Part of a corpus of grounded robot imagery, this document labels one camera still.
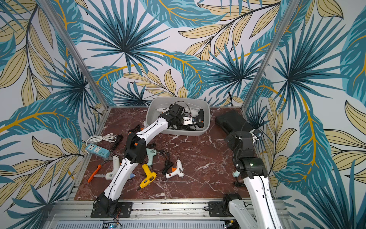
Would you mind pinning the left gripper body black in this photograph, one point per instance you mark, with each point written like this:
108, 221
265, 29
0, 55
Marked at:
179, 122

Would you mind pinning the white pink glue gun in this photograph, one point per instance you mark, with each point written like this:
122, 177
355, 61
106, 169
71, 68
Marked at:
192, 111

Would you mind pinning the white orange trigger glue gun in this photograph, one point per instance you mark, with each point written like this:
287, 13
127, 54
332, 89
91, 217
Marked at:
162, 110

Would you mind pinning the small mint glue gun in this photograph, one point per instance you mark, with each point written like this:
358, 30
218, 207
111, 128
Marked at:
236, 174

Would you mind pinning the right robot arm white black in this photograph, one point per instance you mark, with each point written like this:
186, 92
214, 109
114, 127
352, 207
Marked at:
255, 178

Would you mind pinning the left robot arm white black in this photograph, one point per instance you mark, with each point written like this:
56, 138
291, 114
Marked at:
134, 154

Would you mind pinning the grey plastic storage box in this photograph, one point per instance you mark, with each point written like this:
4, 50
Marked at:
153, 116

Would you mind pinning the mint green glue gun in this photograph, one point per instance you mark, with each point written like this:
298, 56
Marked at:
150, 153

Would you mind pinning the small white orange glue gun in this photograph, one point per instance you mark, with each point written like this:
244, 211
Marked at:
176, 171

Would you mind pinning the yellow black glue gun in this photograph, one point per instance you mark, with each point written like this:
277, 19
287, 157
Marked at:
150, 177

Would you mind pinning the large white blue glue gun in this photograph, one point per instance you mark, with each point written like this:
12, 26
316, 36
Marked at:
110, 175

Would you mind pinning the black tool case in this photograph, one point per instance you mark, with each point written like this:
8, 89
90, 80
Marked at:
233, 122

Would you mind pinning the teal power strip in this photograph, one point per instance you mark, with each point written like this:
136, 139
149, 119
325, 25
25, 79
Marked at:
97, 150

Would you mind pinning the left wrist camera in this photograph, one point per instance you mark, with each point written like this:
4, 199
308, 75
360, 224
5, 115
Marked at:
176, 111

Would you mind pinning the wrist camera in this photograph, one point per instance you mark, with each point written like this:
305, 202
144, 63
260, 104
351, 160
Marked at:
239, 140
176, 111

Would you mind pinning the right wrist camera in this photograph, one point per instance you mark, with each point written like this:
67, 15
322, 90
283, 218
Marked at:
239, 140

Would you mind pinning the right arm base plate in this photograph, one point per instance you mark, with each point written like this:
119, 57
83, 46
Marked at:
218, 209

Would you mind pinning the orange handled tool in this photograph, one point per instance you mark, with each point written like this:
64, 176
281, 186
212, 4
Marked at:
94, 174

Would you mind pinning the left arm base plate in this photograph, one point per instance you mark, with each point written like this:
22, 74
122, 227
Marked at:
118, 210

